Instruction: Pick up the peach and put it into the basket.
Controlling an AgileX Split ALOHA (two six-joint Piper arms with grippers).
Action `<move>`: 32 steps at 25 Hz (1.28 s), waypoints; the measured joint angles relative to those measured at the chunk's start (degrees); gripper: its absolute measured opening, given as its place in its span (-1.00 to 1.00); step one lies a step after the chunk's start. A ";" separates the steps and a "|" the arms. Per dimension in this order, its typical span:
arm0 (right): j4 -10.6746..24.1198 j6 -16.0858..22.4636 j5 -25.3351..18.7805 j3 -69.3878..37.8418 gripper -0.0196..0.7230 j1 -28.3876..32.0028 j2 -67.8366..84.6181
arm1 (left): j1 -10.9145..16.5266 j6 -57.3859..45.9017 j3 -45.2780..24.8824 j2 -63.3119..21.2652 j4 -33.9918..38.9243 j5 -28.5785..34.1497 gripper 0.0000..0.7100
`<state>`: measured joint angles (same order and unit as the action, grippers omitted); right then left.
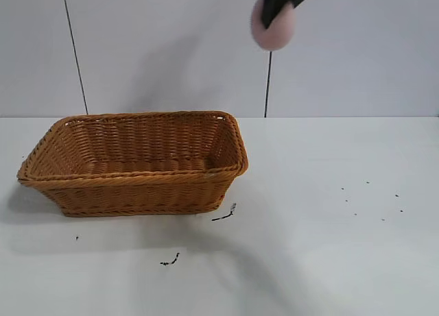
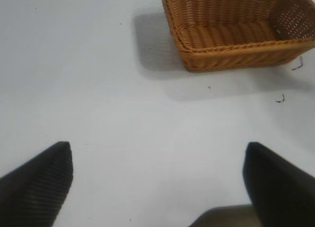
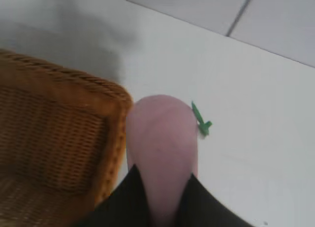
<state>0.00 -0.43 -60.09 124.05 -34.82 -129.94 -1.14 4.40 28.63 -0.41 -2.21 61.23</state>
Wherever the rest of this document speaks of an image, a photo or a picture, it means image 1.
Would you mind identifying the brown woven wicker basket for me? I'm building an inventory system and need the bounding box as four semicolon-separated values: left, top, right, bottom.
16;110;250;218

